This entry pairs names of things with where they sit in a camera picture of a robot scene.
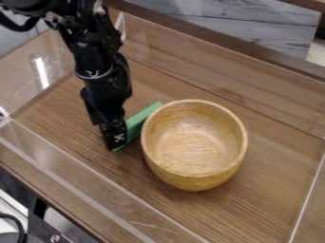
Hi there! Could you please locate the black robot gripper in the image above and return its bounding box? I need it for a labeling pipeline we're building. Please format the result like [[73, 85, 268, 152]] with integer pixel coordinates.
[[75, 53, 133, 151]]

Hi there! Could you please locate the green rectangular block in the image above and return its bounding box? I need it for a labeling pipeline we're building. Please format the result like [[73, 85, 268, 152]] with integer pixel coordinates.
[[114, 102, 164, 152]]

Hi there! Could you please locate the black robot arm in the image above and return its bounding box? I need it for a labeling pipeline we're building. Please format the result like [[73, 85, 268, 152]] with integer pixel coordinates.
[[0, 0, 133, 151]]

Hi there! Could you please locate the brown wooden bowl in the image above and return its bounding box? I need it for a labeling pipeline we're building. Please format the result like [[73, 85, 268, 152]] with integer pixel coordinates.
[[141, 99, 249, 192]]

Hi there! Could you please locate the clear acrylic corner bracket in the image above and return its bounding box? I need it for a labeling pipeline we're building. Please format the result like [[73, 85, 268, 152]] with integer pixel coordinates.
[[114, 13, 126, 41]]

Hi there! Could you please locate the black table leg frame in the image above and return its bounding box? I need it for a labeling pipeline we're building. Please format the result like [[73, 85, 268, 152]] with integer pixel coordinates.
[[28, 197, 73, 243]]

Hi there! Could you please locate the black cable under table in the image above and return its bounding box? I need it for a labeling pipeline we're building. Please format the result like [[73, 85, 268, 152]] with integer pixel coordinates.
[[0, 212, 27, 243]]

